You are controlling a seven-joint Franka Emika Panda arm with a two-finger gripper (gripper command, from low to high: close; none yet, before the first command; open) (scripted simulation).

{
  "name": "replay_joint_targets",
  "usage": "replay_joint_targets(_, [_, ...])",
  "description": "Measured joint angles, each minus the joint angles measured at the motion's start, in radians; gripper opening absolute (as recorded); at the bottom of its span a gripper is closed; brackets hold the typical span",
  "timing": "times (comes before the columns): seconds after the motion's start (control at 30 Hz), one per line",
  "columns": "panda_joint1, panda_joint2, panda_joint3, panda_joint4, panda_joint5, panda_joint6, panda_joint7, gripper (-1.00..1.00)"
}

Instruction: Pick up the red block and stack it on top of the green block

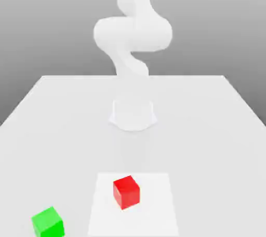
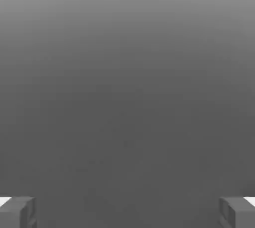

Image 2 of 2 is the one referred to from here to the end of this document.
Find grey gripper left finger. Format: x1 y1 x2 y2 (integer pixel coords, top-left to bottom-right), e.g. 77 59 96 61
0 196 38 228

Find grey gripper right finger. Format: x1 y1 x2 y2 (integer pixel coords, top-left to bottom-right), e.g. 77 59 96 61
218 196 255 228

